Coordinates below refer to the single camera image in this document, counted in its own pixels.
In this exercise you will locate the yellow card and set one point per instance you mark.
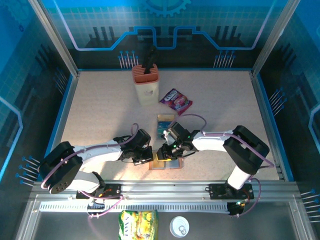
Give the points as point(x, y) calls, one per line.
point(160, 157)
point(166, 118)

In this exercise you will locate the orange card holder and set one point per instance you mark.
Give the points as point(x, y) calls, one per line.
point(175, 165)

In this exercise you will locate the blue card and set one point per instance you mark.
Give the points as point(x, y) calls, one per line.
point(163, 124)

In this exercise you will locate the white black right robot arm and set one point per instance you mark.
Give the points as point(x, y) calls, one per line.
point(212, 145)

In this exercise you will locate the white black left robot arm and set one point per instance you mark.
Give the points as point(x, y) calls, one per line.
point(102, 152)

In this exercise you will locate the clear plastic tray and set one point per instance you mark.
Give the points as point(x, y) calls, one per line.
point(160, 136)

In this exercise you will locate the purple candy bag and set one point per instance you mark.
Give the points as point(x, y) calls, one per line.
point(176, 101)

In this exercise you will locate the beige knife block orange top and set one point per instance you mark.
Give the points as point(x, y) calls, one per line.
point(147, 92)

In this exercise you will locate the yellow green snack bag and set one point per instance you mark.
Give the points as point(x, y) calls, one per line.
point(137, 225)

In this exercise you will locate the white tin can lid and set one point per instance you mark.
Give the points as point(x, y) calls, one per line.
point(176, 223)

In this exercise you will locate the aluminium mounting rail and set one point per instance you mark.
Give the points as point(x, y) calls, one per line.
point(162, 190)

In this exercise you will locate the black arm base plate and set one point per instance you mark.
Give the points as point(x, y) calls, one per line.
point(113, 190)
point(215, 192)

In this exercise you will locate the aluminium side rail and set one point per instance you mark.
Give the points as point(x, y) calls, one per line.
point(65, 112)
point(265, 112)

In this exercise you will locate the aluminium frame post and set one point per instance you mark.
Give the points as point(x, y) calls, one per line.
point(55, 37)
point(275, 37)

